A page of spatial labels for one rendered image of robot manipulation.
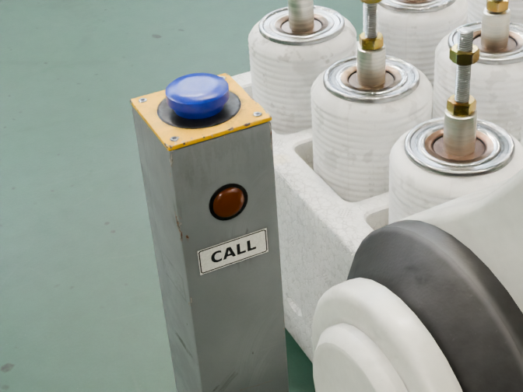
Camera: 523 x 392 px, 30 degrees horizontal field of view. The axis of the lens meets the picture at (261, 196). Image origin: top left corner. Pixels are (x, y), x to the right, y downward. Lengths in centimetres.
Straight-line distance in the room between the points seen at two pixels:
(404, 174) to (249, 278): 13
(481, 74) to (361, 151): 12
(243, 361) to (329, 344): 32
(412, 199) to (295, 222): 15
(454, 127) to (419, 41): 23
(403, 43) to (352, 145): 17
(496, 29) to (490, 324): 48
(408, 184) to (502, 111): 17
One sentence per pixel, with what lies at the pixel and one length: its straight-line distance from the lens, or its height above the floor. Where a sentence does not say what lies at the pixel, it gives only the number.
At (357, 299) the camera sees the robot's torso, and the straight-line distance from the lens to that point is 39.
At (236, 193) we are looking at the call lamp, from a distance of 62.
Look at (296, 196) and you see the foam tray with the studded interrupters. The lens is 78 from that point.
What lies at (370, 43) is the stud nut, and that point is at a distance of 76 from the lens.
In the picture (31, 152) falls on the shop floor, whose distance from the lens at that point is 123.
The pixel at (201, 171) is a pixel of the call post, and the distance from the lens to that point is 60.
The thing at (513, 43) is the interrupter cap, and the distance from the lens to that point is 84.
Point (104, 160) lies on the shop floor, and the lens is 119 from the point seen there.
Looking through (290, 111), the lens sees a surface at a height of 19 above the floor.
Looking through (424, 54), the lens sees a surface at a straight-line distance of 90.
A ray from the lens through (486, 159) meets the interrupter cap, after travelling 68.
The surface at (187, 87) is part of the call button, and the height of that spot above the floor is 33.
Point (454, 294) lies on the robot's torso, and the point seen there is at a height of 38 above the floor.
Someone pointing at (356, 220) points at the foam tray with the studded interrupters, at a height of 18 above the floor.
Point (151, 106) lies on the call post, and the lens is 63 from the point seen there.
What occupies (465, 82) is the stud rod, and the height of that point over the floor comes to 30.
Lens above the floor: 62
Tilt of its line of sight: 35 degrees down
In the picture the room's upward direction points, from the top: 4 degrees counter-clockwise
